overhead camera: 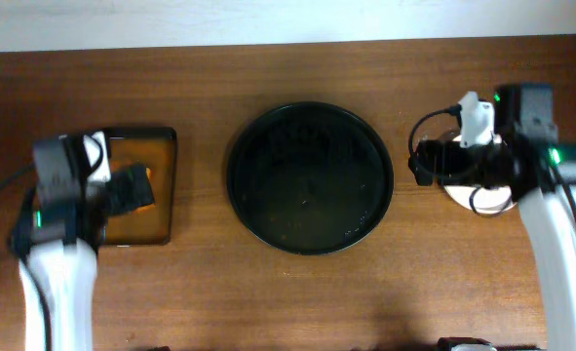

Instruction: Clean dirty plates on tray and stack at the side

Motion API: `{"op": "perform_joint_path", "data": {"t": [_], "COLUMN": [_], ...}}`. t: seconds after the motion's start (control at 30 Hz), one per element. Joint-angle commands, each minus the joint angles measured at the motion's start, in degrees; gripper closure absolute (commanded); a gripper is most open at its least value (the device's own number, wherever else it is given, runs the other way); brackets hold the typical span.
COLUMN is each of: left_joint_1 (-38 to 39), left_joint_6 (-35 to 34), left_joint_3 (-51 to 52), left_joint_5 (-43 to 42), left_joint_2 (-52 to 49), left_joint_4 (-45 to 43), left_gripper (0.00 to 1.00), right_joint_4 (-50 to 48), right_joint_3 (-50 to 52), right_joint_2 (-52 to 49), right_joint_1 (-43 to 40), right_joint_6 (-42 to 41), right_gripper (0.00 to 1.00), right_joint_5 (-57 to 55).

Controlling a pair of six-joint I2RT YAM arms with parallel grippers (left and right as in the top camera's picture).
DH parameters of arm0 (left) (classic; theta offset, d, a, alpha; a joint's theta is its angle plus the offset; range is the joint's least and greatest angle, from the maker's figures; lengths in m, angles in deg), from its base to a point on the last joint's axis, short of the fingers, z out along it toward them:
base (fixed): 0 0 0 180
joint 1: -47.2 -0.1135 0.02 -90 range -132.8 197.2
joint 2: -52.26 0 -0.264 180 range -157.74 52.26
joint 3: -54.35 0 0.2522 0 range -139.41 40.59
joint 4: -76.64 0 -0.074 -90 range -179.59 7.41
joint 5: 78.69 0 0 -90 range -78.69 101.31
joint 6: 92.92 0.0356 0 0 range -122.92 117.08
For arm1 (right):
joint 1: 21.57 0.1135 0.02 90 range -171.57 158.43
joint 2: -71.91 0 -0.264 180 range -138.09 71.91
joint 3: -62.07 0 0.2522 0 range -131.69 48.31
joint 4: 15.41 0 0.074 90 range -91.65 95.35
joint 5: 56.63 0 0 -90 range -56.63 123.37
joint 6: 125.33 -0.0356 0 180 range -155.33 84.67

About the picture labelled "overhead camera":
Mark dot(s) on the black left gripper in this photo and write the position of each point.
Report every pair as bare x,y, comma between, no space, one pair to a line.
117,191

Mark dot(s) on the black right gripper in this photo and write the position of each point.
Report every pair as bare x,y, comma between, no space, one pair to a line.
424,162

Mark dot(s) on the white plate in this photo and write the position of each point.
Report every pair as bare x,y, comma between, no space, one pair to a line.
485,201

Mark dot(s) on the green orange scrub sponge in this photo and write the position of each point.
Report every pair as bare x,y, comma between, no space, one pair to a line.
133,189

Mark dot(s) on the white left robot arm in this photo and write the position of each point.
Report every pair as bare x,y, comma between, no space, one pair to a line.
57,248

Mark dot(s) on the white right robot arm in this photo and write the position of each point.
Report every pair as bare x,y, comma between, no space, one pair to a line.
549,219

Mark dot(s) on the black rectangular water tray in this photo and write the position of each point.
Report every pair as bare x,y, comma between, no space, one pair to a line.
156,149

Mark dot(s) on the round black serving tray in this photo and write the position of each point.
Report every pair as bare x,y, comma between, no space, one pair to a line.
309,178

